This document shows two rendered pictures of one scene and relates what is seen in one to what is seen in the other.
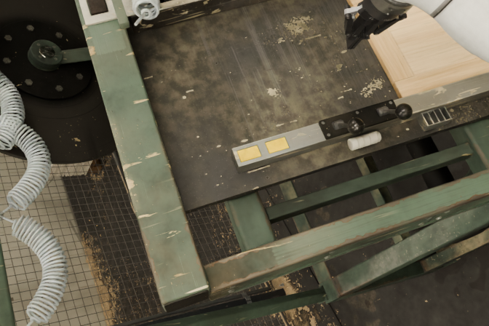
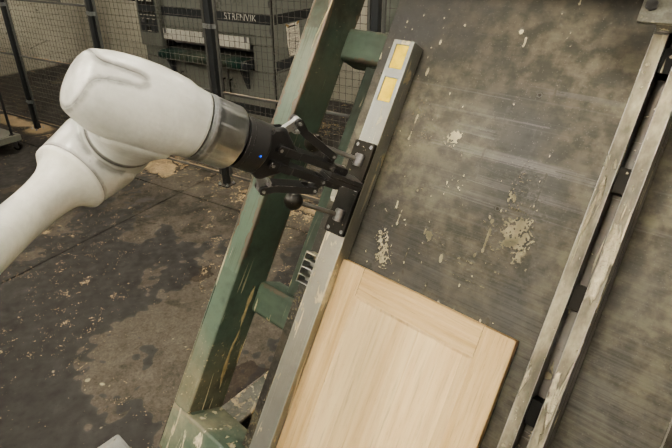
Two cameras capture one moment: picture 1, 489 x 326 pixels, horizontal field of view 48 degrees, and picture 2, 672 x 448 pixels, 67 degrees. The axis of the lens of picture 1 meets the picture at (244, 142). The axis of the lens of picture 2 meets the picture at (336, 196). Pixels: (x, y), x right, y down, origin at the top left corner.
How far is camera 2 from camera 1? 1.23 m
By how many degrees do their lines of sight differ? 59
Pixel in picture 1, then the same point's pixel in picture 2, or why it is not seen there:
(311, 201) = (354, 113)
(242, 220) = (376, 38)
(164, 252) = not seen: outside the picture
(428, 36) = (380, 365)
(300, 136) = (378, 118)
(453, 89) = (310, 310)
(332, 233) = (294, 84)
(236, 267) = not seen: outside the picture
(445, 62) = (343, 345)
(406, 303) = not seen: hidden behind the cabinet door
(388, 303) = not seen: hidden behind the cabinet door
